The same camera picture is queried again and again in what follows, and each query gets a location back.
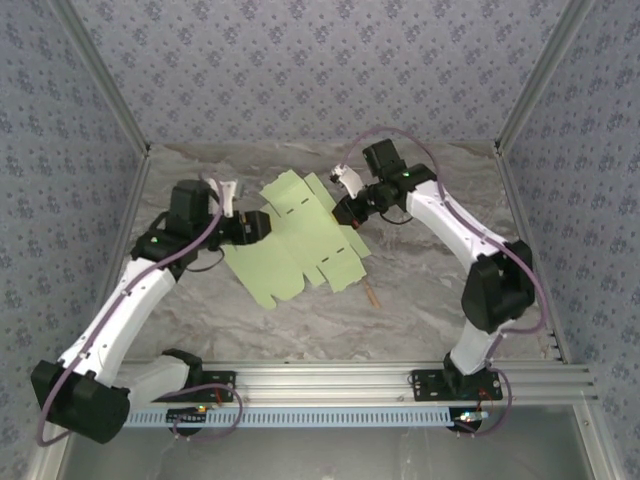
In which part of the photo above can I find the thin wooden stick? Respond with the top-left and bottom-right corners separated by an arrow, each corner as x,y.
360,279 -> 382,310

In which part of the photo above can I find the aluminium frame post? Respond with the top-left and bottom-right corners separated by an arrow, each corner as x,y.
493,0 -> 599,157
48,0 -> 153,157

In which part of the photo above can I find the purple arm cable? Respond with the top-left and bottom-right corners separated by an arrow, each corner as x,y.
37,173 -> 245,447
342,128 -> 549,439

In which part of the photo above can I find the light green paper box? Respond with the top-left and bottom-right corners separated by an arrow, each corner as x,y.
223,170 -> 373,312

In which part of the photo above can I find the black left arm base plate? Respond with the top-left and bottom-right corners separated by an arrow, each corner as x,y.
149,368 -> 237,404

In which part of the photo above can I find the thin black left gripper cable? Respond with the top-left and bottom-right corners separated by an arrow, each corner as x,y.
187,247 -> 230,272

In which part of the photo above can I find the pale blue slotted cable duct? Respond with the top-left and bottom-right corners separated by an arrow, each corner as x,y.
122,406 -> 489,430

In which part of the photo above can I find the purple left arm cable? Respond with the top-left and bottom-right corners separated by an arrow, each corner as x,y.
37,173 -> 245,447

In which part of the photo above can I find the aluminium mounting rail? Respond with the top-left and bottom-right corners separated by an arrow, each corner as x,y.
117,363 -> 600,405

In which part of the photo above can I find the small black controller board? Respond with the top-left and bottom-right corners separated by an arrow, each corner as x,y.
452,407 -> 490,437
166,406 -> 210,437

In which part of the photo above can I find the grey metal panel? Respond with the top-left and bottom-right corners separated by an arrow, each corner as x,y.
29,403 -> 619,480

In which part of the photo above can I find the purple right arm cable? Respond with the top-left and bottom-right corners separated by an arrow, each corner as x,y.
342,128 -> 549,439

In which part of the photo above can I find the aluminium table side rail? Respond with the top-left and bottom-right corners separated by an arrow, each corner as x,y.
493,144 -> 571,365
77,149 -> 153,369

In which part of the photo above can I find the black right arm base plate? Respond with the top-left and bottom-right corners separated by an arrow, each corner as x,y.
410,368 -> 504,404

